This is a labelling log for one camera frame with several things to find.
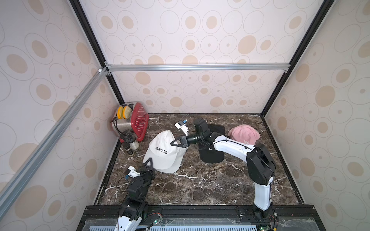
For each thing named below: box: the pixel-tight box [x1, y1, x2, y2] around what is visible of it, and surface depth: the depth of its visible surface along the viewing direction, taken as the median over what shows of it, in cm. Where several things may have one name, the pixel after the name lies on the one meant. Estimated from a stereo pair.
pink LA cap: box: [227, 124, 261, 146], surface depth 99 cm
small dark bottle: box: [122, 142, 134, 157], surface depth 94 cm
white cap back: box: [143, 129, 189, 174], surface depth 80 cm
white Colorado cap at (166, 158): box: [144, 142, 189, 174], surface depth 80 cm
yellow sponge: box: [117, 105, 133, 120], surface depth 96 cm
